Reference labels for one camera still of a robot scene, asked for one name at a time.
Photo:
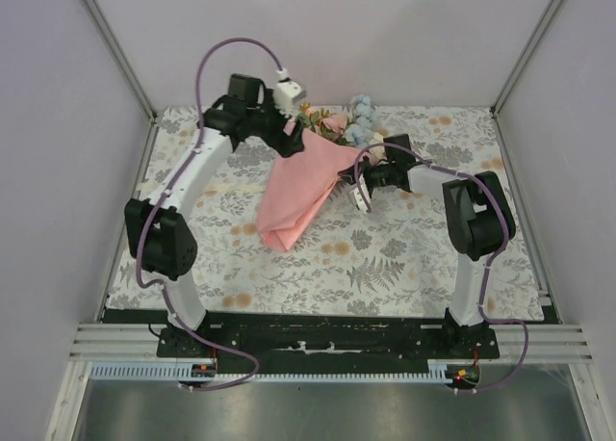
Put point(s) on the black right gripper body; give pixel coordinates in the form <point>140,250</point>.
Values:
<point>378,175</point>

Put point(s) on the pink fake rose stem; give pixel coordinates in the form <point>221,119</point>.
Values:
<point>333,127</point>

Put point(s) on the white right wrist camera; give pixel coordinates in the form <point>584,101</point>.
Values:
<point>359,196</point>

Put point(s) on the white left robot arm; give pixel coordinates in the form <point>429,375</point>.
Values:
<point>159,237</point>

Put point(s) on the floral patterned table mat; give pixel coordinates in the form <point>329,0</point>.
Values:
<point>396,261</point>

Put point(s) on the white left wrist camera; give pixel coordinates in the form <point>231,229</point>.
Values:
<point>287,93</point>

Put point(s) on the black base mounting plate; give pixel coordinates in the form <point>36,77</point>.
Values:
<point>320,343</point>

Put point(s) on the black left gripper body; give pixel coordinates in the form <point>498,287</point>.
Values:
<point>267,123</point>

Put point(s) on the pink wrapping paper sheet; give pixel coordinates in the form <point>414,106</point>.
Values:
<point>298,187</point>

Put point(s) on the blue fake hydrangea stem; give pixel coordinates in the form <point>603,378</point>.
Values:
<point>363,121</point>

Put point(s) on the white slotted cable duct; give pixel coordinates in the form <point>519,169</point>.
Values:
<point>207,372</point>

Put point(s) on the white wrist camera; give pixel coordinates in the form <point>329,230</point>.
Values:
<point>359,196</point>
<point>287,93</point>

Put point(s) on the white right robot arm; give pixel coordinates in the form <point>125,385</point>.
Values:
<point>479,222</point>

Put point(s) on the orange fake rose stem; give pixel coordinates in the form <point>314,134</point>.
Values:
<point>313,118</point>

